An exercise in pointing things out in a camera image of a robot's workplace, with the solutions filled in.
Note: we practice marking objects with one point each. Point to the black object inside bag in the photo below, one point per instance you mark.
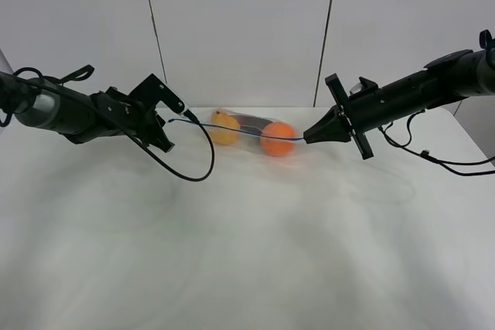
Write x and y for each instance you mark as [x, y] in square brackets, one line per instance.
[252, 124]

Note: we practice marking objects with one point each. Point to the yellow pear fruit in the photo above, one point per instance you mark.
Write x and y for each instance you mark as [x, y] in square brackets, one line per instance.
[223, 129]

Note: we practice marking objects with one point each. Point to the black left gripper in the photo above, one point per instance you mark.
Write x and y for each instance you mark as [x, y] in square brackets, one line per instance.
[120, 111]

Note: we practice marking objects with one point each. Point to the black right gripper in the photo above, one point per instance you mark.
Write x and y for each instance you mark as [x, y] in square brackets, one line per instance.
[352, 116]

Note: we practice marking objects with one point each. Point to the orange fruit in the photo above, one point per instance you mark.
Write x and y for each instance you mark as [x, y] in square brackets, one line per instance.
[277, 139]

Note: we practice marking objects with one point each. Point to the clear zip file bag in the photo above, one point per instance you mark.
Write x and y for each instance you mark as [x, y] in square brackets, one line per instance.
[246, 141]

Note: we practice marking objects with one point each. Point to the black silver left arm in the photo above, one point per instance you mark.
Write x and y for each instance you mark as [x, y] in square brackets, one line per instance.
[46, 103]

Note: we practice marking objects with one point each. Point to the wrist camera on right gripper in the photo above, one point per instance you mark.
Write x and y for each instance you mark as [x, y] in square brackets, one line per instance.
[363, 86]

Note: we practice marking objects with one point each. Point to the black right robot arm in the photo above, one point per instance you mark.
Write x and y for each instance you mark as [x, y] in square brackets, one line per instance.
[448, 79]

